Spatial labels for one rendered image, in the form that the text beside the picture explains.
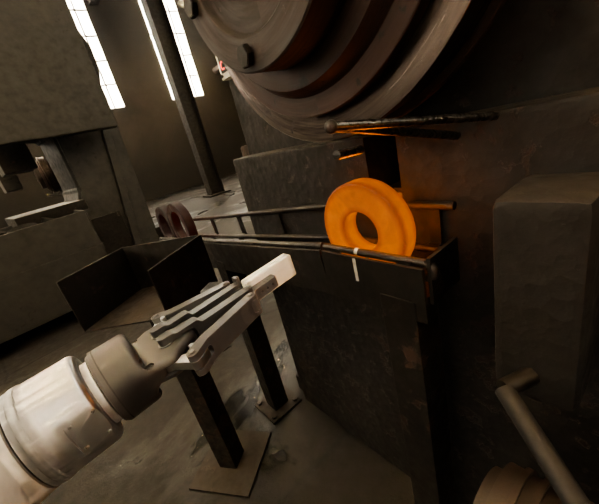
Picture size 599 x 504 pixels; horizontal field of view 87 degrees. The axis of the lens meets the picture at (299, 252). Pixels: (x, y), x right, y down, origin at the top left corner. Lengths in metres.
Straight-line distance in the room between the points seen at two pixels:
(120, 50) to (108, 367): 11.02
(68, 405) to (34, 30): 2.93
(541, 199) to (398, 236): 0.18
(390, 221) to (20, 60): 2.83
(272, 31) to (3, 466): 0.43
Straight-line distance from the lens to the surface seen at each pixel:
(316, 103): 0.45
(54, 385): 0.34
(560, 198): 0.36
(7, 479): 0.33
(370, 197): 0.47
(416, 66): 0.38
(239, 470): 1.18
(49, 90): 3.02
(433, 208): 0.50
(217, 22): 0.49
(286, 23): 0.38
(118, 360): 0.33
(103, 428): 0.34
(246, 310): 0.34
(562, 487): 0.41
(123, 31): 11.45
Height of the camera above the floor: 0.91
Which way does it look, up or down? 21 degrees down
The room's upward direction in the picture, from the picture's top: 15 degrees counter-clockwise
